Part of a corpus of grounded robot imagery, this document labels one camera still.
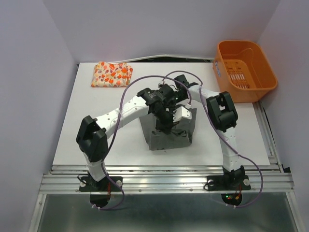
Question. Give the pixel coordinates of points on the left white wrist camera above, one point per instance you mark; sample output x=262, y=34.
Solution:
x=181, y=113

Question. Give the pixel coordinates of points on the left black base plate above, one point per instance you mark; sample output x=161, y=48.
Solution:
x=88, y=184

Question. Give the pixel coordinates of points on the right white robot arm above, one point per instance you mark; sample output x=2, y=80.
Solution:
x=222, y=115

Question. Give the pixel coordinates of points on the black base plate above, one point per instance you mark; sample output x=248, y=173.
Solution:
x=88, y=184
x=224, y=183

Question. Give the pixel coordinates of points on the floral orange skirt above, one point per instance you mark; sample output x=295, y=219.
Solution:
x=107, y=74

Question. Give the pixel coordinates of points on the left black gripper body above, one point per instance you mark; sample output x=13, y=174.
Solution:
x=164, y=119

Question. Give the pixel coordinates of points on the aluminium rail frame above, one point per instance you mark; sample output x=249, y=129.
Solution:
x=149, y=179

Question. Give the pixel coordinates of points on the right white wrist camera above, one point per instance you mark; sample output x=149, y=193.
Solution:
x=161, y=83

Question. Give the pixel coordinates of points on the orange plastic basket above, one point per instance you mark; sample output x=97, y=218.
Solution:
x=242, y=69

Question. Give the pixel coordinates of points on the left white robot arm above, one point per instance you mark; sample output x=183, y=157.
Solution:
x=93, y=134

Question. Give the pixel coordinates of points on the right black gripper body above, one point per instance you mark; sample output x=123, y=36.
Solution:
x=175, y=100

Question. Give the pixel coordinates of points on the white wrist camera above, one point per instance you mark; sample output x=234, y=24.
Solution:
x=181, y=113
x=161, y=83

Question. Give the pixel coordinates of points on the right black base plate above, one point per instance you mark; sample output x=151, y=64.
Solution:
x=224, y=183

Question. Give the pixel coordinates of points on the grey skirt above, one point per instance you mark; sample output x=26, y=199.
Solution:
x=181, y=135

